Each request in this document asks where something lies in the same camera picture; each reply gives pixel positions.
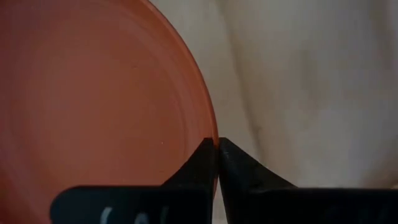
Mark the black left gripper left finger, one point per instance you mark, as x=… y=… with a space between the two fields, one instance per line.
x=186 y=199

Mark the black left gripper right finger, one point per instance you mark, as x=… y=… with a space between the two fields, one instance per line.
x=248 y=199

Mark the orange plate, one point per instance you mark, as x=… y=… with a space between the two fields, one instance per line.
x=93 y=93

